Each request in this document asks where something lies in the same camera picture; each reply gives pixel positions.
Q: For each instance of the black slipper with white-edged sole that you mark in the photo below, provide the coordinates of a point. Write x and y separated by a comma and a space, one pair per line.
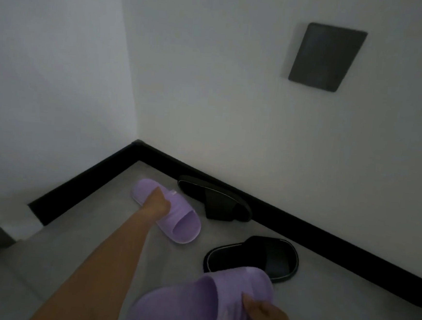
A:
261, 256

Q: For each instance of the person's left forearm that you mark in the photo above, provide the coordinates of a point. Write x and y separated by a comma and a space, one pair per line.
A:
104, 266

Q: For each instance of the black baseboard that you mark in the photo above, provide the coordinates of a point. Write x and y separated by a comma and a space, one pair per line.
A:
300, 225

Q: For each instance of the person's right fingers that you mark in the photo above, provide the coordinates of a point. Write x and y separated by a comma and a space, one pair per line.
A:
248, 306

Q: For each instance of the purple slide slipper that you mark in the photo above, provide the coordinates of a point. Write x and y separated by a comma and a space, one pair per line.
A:
185, 302
185, 225

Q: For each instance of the person's left fingers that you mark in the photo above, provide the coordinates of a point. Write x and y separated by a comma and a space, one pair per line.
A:
165, 202

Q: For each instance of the person's left hand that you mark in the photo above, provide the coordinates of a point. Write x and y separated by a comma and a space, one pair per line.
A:
154, 206

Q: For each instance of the black slide slipper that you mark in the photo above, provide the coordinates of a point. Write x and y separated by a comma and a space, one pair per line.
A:
222, 202

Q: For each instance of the dark grey wall panel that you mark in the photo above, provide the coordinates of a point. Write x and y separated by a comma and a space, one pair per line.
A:
326, 57

